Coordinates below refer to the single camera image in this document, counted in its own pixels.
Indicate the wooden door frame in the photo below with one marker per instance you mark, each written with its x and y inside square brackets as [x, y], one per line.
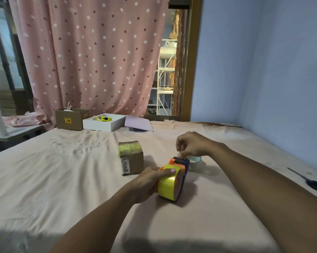
[191, 59]

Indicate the person's right fingers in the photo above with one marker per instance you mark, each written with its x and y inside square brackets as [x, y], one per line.
[181, 151]

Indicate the lavender box lid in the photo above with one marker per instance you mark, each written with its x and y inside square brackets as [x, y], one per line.
[138, 123]

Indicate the white shallow box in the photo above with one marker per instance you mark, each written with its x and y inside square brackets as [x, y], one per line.
[103, 123]

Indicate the pink bed sheet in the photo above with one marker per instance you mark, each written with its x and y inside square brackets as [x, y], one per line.
[116, 181]

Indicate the pink dotted curtain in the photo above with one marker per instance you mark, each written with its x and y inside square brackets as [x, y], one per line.
[89, 55]

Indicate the white side table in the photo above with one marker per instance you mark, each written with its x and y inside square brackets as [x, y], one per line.
[10, 133]

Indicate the black scissors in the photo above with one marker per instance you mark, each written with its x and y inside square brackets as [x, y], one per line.
[310, 181]

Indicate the stack of cardboard boxes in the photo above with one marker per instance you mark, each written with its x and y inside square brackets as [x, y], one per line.
[12, 102]

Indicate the small taped cardboard box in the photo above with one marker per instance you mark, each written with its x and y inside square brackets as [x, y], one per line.
[130, 158]

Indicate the yellow tape roll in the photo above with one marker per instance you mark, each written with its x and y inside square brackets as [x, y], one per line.
[170, 184]

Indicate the clear tape roll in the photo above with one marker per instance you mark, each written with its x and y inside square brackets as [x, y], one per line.
[195, 163]

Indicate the blue orange tape dispenser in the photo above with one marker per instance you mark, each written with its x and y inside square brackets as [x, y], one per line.
[180, 171]

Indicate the white metal shelving rack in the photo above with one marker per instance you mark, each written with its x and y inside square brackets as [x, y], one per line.
[165, 76]

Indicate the person's left thumb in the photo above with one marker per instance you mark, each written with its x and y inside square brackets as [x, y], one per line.
[165, 172]

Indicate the person's left hand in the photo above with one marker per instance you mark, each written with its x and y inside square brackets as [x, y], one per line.
[145, 184]

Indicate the open brown cardboard box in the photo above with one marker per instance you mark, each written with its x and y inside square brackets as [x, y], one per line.
[70, 119]

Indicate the person's right hand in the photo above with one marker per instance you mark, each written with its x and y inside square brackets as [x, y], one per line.
[194, 144]

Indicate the person's right forearm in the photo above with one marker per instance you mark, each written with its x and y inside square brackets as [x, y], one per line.
[269, 194]

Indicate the person's left forearm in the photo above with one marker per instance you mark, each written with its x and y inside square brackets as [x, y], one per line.
[95, 223]

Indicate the yellow utility knife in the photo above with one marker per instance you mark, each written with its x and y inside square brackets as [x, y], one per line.
[103, 118]

